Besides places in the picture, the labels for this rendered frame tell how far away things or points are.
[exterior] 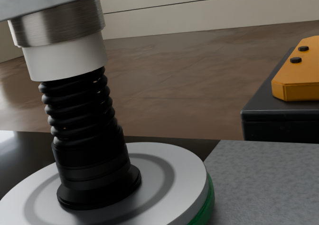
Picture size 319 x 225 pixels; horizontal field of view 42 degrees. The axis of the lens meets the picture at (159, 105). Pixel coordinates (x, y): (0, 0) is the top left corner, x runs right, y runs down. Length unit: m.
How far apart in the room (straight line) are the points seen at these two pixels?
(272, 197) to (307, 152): 0.10
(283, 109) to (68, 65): 0.62
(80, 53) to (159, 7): 7.17
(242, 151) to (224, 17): 6.43
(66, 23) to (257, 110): 0.63
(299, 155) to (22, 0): 0.35
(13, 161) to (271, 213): 0.41
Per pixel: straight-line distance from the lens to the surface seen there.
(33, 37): 0.35
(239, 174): 0.49
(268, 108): 0.92
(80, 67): 0.36
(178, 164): 0.44
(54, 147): 0.40
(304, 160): 0.51
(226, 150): 0.55
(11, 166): 0.67
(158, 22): 7.58
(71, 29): 0.35
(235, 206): 0.43
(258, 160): 0.51
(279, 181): 0.47
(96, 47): 0.37
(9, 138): 0.80
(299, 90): 0.93
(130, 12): 7.89
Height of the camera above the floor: 1.05
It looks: 17 degrees down
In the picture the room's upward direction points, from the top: 11 degrees counter-clockwise
